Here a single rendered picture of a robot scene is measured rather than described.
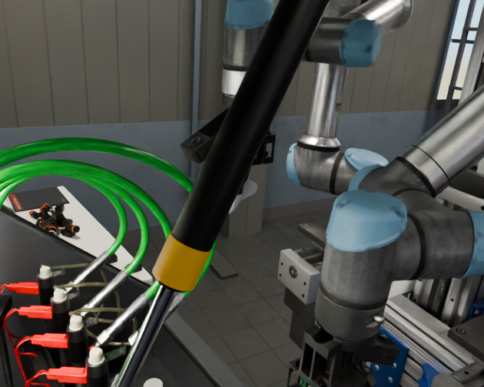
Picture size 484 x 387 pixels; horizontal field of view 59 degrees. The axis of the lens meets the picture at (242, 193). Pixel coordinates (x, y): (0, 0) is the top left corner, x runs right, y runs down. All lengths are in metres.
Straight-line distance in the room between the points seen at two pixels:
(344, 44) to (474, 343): 0.59
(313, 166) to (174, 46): 2.01
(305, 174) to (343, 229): 0.72
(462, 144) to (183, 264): 0.49
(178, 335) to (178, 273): 0.77
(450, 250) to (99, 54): 2.59
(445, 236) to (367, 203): 0.09
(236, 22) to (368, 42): 0.21
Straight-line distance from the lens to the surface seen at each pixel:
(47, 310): 0.78
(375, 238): 0.44
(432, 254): 0.48
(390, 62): 4.18
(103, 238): 1.25
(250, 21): 0.70
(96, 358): 0.63
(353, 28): 0.74
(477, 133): 0.63
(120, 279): 0.78
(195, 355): 0.90
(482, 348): 0.94
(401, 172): 0.60
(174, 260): 0.17
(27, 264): 0.89
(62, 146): 0.48
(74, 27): 2.84
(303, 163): 1.16
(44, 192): 1.60
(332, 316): 0.49
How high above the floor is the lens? 1.56
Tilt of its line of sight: 21 degrees down
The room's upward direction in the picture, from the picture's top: 4 degrees clockwise
